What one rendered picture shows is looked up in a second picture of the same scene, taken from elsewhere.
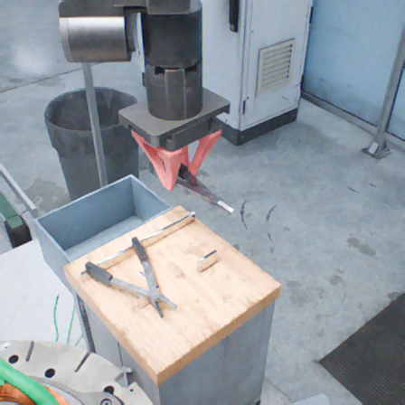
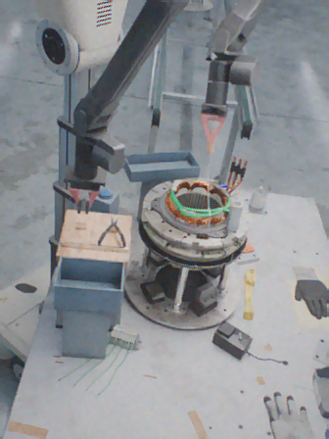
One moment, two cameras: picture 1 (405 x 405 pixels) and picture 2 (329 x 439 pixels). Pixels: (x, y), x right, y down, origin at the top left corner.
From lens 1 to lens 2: 1.58 m
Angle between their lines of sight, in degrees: 97
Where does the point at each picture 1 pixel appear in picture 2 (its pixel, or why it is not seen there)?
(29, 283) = (105, 421)
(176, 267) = (90, 234)
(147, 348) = (127, 221)
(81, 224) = (93, 301)
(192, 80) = not seen: hidden behind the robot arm
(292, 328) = not seen: outside the picture
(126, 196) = (60, 294)
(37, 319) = (118, 389)
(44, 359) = (162, 225)
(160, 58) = not seen: hidden behind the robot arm
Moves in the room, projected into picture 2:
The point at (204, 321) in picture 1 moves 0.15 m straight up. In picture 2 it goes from (103, 217) to (107, 173)
